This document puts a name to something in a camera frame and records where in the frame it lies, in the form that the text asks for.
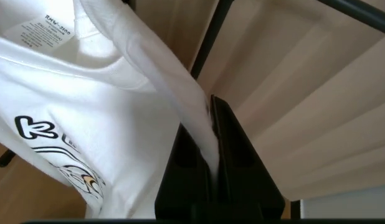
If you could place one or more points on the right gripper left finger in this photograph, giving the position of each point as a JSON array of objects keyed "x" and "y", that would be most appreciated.
[{"x": 180, "y": 186}]

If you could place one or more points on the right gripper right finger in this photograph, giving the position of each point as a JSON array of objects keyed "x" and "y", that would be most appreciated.
[{"x": 251, "y": 186}]

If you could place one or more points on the white garment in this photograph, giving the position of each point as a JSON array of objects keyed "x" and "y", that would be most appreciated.
[{"x": 102, "y": 102}]

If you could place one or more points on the black clothes rack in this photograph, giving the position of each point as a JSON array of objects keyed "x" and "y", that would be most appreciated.
[{"x": 211, "y": 34}]

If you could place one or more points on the beige curtain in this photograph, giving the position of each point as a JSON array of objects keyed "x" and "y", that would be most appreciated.
[{"x": 304, "y": 93}]

